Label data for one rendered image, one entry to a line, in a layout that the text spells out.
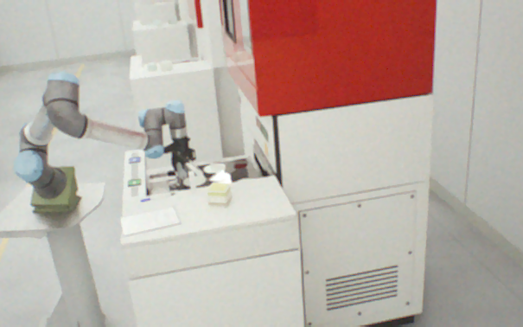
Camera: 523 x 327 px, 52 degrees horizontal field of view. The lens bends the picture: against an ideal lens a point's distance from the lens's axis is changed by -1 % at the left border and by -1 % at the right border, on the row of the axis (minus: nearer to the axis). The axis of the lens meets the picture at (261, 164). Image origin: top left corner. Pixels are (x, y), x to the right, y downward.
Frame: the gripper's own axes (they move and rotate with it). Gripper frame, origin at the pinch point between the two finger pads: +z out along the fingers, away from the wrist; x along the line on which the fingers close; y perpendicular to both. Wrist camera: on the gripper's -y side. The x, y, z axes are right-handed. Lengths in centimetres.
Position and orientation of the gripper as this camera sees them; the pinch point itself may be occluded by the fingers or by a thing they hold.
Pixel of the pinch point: (182, 176)
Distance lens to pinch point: 243.9
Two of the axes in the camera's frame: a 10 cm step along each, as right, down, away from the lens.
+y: 7.3, 2.2, -6.5
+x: 6.8, -3.4, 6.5
